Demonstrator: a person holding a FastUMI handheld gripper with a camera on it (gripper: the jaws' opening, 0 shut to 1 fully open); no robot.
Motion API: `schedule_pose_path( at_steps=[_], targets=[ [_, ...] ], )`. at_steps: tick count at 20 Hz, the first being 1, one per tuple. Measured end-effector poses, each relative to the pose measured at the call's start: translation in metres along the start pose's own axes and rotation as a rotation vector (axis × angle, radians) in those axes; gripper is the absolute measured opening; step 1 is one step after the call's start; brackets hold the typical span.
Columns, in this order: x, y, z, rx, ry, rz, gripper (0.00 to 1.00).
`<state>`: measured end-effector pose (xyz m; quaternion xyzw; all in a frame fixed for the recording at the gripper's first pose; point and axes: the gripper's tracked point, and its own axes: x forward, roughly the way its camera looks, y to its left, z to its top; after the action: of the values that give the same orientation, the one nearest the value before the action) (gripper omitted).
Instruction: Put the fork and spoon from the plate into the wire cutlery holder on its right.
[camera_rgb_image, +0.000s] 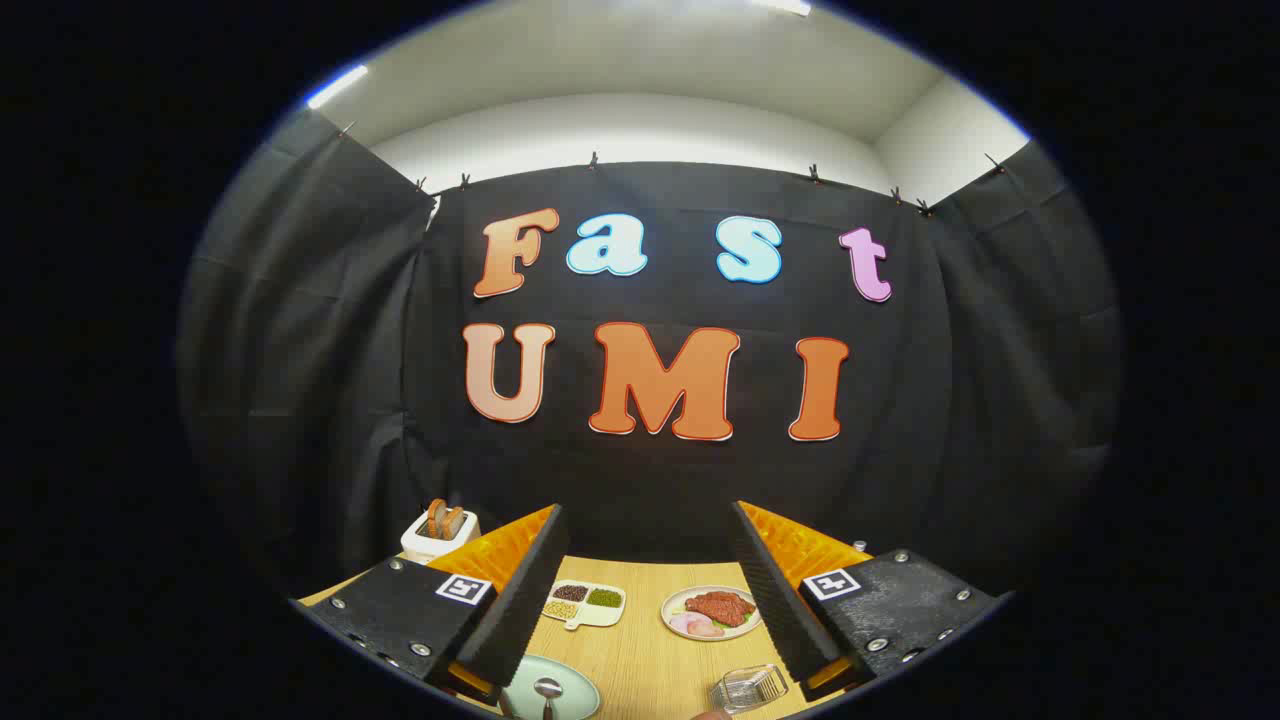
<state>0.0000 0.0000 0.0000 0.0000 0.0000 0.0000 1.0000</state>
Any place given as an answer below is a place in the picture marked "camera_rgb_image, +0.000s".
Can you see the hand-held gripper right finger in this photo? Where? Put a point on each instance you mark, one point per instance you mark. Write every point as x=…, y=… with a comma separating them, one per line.
x=775, y=600

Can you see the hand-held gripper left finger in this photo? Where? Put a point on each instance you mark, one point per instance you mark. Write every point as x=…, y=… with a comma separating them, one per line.
x=520, y=610

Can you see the silver spoon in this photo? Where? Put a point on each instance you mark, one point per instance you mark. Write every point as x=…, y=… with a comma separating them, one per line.
x=547, y=688

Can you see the pile of yellow soybeans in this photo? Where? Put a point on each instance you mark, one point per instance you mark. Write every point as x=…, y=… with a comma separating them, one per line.
x=559, y=608

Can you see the pile of dark red beans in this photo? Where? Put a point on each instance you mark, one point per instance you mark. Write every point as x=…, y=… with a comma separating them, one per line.
x=570, y=592

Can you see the brown steak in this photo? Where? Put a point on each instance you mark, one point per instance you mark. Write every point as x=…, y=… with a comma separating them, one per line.
x=720, y=606

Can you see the white divided dish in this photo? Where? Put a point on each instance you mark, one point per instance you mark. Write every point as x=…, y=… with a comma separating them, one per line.
x=590, y=612

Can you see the pile of green beans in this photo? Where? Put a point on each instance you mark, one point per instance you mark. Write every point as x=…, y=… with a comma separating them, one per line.
x=604, y=597

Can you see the pale pink ham slice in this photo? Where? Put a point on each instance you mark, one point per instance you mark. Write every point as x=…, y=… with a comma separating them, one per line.
x=692, y=625

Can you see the light blue plate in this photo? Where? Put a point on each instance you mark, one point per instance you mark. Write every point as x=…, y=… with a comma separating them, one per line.
x=575, y=690

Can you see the white dinner plate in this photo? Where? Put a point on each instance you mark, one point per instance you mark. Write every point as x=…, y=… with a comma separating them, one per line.
x=675, y=605

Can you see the brown bread slice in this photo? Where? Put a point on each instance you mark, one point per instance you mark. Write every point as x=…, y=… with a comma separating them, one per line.
x=436, y=518
x=455, y=523

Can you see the white toaster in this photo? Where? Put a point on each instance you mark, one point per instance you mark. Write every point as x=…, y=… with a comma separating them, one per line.
x=425, y=548

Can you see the row of small cloth clips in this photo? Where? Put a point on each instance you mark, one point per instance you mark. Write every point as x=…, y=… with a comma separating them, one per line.
x=593, y=160

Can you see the long ceiling light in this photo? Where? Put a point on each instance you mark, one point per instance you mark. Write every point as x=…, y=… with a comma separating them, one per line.
x=337, y=86

